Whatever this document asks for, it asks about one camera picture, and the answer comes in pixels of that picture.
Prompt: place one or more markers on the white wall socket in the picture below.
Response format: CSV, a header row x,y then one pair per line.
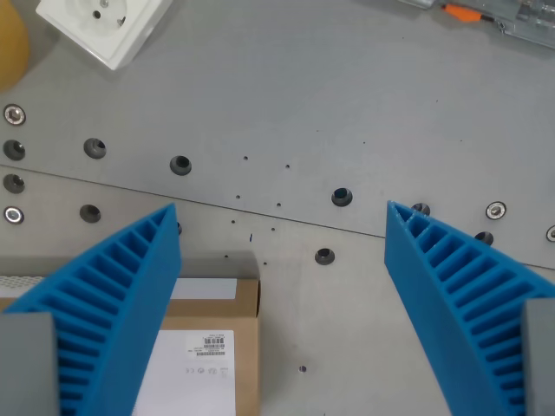
x,y
104,27

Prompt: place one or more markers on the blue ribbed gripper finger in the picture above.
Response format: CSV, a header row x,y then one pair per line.
x,y
126,294
459,299

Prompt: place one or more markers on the silver hex bolt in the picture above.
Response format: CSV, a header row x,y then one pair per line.
x,y
14,214
14,115
551,234
496,211

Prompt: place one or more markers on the metal rail with orange clip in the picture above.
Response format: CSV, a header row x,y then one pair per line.
x,y
490,15

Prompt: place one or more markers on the yellow rounded object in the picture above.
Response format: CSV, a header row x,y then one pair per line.
x,y
11,41

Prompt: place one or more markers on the white perforated strip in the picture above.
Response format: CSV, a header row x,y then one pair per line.
x,y
17,282

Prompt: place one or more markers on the brown cardboard box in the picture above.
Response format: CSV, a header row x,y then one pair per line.
x,y
208,342

